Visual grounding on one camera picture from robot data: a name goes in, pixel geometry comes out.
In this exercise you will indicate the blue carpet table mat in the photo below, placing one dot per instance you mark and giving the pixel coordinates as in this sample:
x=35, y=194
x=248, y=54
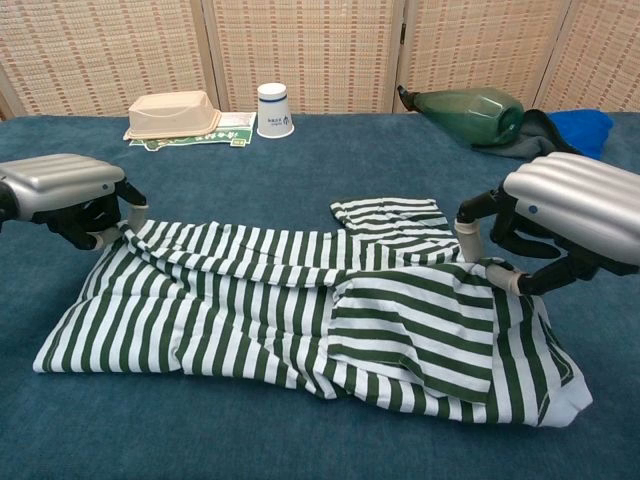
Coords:
x=300, y=175

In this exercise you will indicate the blue grey cloth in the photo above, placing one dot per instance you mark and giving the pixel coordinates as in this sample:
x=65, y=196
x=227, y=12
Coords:
x=580, y=125

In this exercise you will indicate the beige takeout food box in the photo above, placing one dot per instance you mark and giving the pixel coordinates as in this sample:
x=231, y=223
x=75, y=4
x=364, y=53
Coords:
x=170, y=115

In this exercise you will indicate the white paper cup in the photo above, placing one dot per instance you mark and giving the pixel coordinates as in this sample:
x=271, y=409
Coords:
x=274, y=115

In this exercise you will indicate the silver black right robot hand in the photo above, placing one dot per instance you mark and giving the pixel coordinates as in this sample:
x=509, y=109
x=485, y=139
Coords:
x=575, y=200

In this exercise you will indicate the green white striped shirt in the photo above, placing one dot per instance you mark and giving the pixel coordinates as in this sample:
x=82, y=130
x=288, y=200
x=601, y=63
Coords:
x=225, y=310

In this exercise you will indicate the green white flattened carton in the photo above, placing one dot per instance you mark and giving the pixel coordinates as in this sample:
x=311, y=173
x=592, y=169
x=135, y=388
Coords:
x=220, y=136

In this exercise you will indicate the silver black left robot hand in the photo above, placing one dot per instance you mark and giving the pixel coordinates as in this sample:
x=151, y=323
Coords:
x=60, y=180

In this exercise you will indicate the bamboo folding screen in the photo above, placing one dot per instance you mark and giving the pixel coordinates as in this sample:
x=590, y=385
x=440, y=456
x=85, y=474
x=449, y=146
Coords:
x=300, y=50

